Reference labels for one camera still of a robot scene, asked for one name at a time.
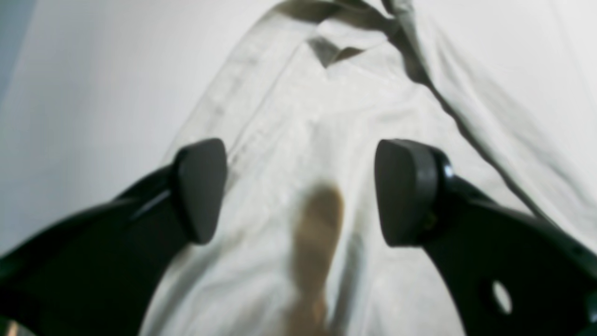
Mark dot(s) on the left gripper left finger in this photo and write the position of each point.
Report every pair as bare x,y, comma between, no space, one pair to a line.
95,273

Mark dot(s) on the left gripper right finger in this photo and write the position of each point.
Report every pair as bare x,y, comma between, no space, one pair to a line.
508,274

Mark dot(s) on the beige t-shirt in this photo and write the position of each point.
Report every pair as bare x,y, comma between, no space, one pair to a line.
300,104

